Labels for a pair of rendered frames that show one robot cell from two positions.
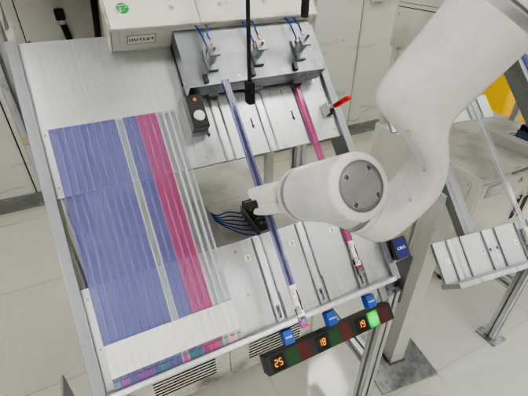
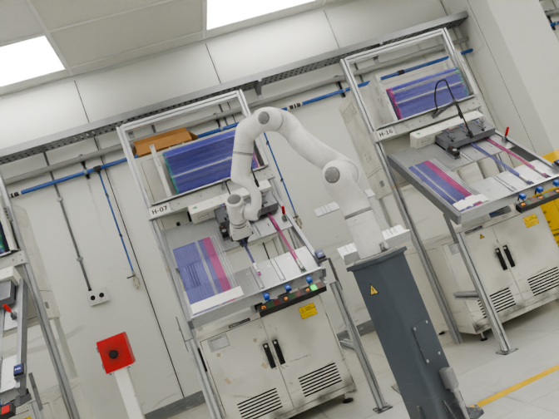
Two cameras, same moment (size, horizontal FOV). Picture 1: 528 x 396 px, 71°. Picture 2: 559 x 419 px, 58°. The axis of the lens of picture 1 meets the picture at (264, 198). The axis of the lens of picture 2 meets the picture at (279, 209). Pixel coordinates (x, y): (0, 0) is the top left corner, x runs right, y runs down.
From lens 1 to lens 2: 207 cm
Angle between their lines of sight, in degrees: 43
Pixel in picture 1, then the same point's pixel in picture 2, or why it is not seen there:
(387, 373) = not seen: hidden behind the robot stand
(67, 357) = not seen: outside the picture
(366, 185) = (234, 198)
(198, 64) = (222, 215)
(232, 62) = not seen: hidden behind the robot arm
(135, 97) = (202, 234)
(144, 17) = (202, 207)
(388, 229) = (250, 210)
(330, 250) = (288, 265)
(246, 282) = (247, 281)
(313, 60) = (271, 201)
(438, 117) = (238, 175)
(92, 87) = (187, 236)
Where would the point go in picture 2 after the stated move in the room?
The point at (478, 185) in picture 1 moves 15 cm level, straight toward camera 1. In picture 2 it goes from (438, 246) to (424, 253)
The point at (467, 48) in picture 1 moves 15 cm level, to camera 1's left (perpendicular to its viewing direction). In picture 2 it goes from (234, 161) to (205, 174)
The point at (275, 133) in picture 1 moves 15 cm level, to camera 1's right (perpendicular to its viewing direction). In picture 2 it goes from (259, 232) to (284, 222)
